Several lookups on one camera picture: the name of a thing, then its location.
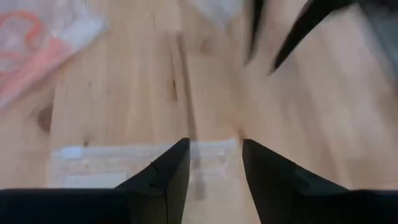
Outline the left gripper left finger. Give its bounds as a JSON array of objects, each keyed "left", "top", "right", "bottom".
[{"left": 0, "top": 138, "right": 191, "bottom": 224}]

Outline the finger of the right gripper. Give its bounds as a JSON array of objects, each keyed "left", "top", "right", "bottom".
[
  {"left": 269, "top": 0, "right": 352, "bottom": 74},
  {"left": 245, "top": 0, "right": 265, "bottom": 65}
]

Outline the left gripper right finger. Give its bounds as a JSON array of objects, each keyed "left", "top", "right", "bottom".
[{"left": 243, "top": 139, "right": 398, "bottom": 224}]

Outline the orange rubber band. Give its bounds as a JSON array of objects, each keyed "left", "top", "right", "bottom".
[
  {"left": 0, "top": 40, "right": 73, "bottom": 101},
  {"left": 0, "top": 11, "right": 44, "bottom": 60}
]

